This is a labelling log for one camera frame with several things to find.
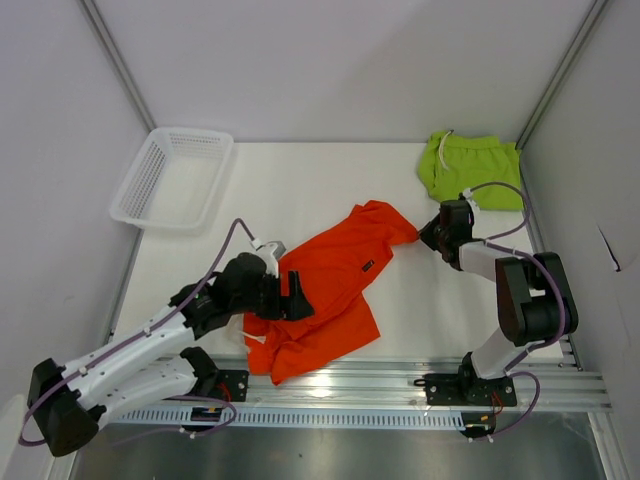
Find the aluminium frame post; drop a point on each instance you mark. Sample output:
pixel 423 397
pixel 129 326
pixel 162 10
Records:
pixel 107 42
pixel 570 57

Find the left aluminium frame post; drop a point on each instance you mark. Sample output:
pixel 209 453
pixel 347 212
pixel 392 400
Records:
pixel 107 42

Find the white plastic basket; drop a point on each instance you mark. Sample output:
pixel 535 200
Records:
pixel 175 182

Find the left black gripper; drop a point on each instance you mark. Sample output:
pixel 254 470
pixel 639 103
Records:
pixel 292 307

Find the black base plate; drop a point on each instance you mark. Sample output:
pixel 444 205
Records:
pixel 454 390
pixel 228 385

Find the orange shorts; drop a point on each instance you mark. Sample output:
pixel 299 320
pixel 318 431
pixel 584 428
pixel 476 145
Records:
pixel 335 267

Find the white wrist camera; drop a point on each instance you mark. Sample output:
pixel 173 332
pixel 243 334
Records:
pixel 265 257
pixel 467 195

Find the lime green shorts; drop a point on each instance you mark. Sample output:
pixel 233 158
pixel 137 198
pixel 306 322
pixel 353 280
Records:
pixel 451 164

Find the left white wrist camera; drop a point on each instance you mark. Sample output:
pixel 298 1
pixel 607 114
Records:
pixel 265 257

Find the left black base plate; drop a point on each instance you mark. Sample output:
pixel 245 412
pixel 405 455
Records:
pixel 228 385

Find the aluminium mounting rail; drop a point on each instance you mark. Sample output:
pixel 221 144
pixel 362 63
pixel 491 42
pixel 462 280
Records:
pixel 352 384

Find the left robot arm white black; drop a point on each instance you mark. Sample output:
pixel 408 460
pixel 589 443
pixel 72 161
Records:
pixel 71 403

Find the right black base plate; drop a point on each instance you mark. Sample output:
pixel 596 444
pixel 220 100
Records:
pixel 454 390

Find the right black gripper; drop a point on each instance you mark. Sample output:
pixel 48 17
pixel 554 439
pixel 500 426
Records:
pixel 425 233

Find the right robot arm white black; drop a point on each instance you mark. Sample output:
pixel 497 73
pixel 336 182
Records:
pixel 535 305

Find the white slotted cable duct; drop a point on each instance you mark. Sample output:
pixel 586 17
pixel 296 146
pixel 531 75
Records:
pixel 248 416

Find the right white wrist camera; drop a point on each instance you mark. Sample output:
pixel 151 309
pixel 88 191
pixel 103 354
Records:
pixel 467 195

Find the right aluminium frame post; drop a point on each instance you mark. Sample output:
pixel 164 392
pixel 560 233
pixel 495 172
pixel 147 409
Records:
pixel 570 57

